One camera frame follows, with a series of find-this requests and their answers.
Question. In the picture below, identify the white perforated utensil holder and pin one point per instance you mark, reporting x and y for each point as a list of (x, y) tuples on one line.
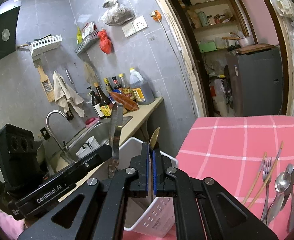
[(151, 215)]

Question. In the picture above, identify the red plastic bag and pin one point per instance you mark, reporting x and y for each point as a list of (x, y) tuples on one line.
[(104, 42)]

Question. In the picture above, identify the wooden grater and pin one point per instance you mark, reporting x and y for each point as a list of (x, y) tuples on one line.
[(44, 80)]

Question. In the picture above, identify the hanging clear bag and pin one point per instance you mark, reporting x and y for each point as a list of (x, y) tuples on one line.
[(116, 13)]

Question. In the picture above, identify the grey wall shelf rack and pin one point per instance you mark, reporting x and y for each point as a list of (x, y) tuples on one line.
[(87, 42)]

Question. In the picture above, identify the steel spoon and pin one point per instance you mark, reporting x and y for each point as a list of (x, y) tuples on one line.
[(282, 183), (154, 138)]

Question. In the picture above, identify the stainless steel sink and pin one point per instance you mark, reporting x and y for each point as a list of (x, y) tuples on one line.
[(87, 140)]

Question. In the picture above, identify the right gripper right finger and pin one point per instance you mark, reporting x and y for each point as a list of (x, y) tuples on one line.
[(204, 209)]

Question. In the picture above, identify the orange snack packet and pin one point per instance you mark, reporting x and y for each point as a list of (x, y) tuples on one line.
[(128, 104)]

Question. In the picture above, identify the white wall socket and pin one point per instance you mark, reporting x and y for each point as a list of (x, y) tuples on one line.
[(134, 26)]

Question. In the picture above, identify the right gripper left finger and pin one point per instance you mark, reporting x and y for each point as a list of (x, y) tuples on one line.
[(96, 210)]

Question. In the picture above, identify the large oil jug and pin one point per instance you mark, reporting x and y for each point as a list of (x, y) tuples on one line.
[(140, 87)]

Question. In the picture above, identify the metal pot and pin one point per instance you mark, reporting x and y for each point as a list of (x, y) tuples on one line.
[(246, 41)]

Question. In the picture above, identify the black range hood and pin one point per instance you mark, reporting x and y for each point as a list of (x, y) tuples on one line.
[(9, 12)]

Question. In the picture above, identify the green box on shelf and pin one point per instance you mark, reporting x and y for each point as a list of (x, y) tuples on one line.
[(207, 47)]

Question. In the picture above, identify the steel fork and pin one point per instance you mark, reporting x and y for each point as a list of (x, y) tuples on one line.
[(266, 170)]

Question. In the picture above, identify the white wall basket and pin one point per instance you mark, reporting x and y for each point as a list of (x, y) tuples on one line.
[(44, 45)]

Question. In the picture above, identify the pink sleeve left forearm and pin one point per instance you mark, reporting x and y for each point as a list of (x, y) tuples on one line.
[(13, 228)]

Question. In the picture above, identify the chrome faucet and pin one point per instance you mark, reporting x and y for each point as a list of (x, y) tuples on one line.
[(56, 129)]

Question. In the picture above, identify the dark handled knife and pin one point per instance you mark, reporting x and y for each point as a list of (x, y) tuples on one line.
[(114, 137)]

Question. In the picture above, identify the hanging beige towel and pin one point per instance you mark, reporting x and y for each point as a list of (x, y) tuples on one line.
[(65, 96)]

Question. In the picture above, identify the dark soy sauce bottle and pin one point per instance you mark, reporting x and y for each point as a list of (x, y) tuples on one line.
[(105, 102)]

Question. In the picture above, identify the dark grey cabinet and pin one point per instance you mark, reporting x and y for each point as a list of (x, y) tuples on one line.
[(256, 82)]

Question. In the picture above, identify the wooden cutting board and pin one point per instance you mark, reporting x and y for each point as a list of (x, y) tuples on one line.
[(254, 48)]

